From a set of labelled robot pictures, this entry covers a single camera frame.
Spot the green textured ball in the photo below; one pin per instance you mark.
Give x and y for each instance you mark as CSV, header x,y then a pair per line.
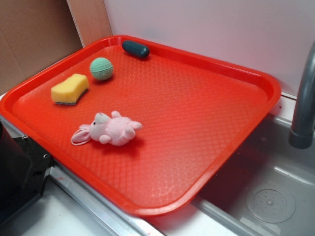
x,y
101,69

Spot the red plastic tray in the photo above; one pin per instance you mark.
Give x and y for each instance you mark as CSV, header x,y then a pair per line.
x,y
195,113

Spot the pink plush bunny toy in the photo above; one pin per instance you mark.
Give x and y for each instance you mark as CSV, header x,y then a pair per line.
x,y
115,130

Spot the dark teal capsule-shaped object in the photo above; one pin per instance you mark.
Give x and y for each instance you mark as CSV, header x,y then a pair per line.
x,y
136,49

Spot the yellow sponge with green pad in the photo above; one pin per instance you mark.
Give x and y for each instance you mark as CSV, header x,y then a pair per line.
x,y
69,91

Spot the grey toy sink basin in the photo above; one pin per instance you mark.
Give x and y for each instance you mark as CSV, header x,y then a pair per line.
x,y
266,188

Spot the grey faucet spout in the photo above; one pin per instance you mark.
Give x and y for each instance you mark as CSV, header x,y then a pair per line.
x,y
303,122

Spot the brown cardboard panel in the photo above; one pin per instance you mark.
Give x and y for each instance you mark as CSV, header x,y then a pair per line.
x,y
35,34

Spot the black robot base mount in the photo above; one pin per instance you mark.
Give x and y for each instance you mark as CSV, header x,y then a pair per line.
x,y
24,167

